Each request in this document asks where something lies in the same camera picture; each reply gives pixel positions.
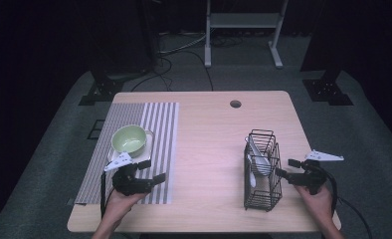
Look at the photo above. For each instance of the small white spoon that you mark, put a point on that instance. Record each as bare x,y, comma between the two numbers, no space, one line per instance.
252,180

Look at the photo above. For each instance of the black stand base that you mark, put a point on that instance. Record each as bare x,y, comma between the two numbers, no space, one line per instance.
328,91
101,89

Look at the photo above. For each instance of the green bowl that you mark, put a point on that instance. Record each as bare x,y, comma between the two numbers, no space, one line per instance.
129,139

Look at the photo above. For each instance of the person's right hand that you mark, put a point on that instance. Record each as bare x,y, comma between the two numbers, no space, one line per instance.
316,202

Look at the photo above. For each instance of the grey striped placemat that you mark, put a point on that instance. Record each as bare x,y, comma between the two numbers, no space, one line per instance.
164,132

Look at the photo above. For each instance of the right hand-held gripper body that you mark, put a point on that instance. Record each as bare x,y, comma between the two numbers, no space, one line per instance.
311,176

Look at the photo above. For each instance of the white metal stand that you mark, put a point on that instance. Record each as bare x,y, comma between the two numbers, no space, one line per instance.
243,20

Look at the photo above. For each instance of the person's left hand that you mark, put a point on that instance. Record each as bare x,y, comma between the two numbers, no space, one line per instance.
119,204

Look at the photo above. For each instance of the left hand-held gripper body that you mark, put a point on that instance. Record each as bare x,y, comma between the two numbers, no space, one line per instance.
129,181

